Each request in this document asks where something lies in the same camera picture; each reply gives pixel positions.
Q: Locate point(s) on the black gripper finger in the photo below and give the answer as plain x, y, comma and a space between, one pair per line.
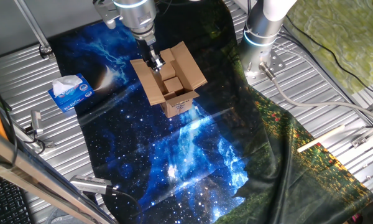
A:
158, 63

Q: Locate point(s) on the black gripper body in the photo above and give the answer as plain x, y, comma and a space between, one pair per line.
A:
145, 53

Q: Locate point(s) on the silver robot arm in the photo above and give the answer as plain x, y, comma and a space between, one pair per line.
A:
261, 28

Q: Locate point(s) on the small brown cardboard box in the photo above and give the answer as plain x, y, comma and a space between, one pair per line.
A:
173, 84
168, 73
169, 95

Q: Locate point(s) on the blue tissue pack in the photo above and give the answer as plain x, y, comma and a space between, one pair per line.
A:
76, 98

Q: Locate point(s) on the blue galaxy print cloth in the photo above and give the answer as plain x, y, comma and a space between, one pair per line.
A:
161, 161

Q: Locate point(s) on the slanted metal pole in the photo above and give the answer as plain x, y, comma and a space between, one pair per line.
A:
31, 23

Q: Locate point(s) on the dark forest print cloth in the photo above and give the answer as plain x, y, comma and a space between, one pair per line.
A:
283, 174

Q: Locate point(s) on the white stick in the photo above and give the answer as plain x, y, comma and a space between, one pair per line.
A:
320, 138

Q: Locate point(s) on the green yellow mat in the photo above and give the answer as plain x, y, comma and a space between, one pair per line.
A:
345, 37

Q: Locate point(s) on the black keyboard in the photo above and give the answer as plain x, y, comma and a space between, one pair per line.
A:
3, 202

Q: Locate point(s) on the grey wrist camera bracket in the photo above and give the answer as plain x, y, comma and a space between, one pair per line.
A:
107, 12

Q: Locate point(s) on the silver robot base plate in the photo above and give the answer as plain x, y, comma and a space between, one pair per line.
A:
278, 63

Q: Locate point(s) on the metal camera mount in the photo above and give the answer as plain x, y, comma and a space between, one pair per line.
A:
49, 144

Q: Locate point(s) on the long silver camera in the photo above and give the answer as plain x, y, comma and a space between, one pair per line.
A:
90, 184

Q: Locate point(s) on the aluminium frame beam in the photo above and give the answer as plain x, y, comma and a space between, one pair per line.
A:
25, 174

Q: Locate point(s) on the metal bracket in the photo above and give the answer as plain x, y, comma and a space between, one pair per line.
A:
370, 133

